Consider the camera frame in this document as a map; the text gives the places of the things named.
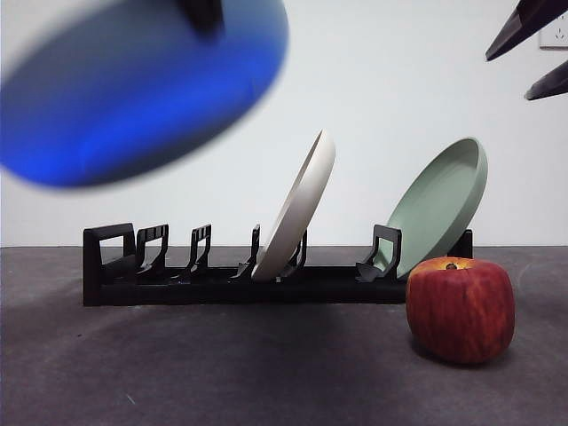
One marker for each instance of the white plate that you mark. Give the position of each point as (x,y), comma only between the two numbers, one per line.
(302,199)

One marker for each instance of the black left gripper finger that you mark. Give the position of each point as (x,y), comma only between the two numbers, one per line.
(202,15)

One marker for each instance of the green plate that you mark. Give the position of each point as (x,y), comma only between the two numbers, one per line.
(435,208)

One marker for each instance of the white wall socket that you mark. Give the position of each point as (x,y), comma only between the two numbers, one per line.
(554,41)

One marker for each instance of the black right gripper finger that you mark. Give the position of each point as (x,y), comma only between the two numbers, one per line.
(550,84)
(528,26)

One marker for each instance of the black plate rack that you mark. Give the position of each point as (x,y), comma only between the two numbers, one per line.
(222,293)

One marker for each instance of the blue plate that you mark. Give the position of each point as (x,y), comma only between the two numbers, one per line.
(133,111)

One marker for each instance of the red apple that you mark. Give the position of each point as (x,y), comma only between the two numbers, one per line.
(461,310)

